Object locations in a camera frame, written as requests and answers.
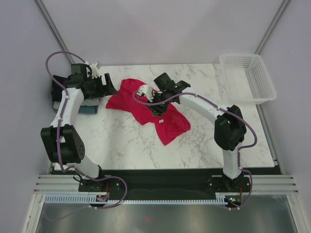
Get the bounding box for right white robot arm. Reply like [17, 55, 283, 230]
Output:
[138, 73, 246, 191]

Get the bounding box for white slotted cable duct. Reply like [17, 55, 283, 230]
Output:
[44, 194, 227, 205]

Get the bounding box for folded blue t shirt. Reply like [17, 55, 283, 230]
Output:
[78, 105, 99, 115]

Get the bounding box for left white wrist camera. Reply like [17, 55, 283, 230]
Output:
[85, 61, 101, 79]

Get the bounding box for white plastic basket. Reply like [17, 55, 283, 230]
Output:
[219, 53, 277, 105]

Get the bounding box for right aluminium frame post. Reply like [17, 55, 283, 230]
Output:
[255, 0, 292, 55]

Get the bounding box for aluminium frame post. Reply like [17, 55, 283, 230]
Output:
[33, 0, 69, 52]
[255, 0, 292, 55]

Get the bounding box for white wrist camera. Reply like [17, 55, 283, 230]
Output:
[137, 84, 154, 101]
[85, 61, 101, 79]

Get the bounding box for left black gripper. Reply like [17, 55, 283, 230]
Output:
[86, 74, 118, 100]

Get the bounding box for red t shirt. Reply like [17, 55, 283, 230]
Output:
[105, 78, 191, 146]

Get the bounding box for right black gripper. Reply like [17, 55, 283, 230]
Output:
[146, 91, 170, 117]

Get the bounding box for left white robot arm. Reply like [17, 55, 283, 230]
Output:
[40, 62, 117, 191]

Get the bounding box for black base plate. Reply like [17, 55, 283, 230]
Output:
[78, 168, 250, 200]

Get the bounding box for left aluminium frame post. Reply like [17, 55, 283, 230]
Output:
[33, 0, 69, 52]

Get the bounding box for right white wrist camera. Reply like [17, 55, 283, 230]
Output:
[137, 84, 154, 101]

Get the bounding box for aluminium rail profile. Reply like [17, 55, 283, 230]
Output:
[34, 175, 79, 194]

